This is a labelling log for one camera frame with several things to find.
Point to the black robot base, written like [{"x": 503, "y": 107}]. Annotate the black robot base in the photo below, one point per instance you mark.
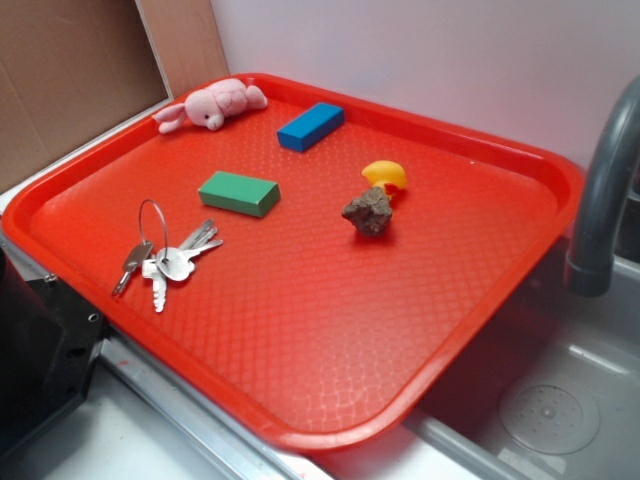
[{"x": 50, "y": 339}]

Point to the green wooden block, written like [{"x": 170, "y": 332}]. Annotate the green wooden block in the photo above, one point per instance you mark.
[{"x": 241, "y": 194}]

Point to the blue wooden block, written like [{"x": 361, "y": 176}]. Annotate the blue wooden block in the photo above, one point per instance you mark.
[{"x": 310, "y": 127}]

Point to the red plastic tray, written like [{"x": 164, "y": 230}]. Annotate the red plastic tray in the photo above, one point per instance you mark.
[{"x": 310, "y": 334}]

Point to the brown rock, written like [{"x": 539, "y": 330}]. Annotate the brown rock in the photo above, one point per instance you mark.
[{"x": 370, "y": 213}]

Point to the yellow rubber duck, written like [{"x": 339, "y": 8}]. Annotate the yellow rubber duck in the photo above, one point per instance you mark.
[{"x": 387, "y": 175}]

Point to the silver key bunch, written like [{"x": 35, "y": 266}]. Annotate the silver key bunch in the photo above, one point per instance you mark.
[{"x": 175, "y": 264}]

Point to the pink plush bunny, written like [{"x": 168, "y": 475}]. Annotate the pink plush bunny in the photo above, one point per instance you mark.
[{"x": 210, "y": 106}]

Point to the grey toy faucet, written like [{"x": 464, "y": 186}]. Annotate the grey toy faucet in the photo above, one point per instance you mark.
[{"x": 607, "y": 222}]

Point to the grey toy sink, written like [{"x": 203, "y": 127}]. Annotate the grey toy sink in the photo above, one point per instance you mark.
[{"x": 548, "y": 390}]

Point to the brown cardboard panel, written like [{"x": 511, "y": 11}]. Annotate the brown cardboard panel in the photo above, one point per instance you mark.
[{"x": 73, "y": 70}]

